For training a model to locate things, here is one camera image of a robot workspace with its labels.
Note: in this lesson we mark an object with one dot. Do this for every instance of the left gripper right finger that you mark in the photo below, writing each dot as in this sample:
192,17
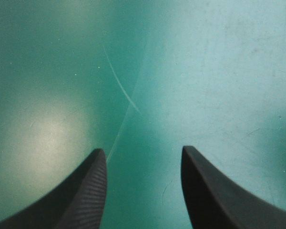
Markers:
212,202

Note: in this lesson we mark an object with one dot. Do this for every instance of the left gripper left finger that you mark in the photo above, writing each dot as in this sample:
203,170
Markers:
81,200

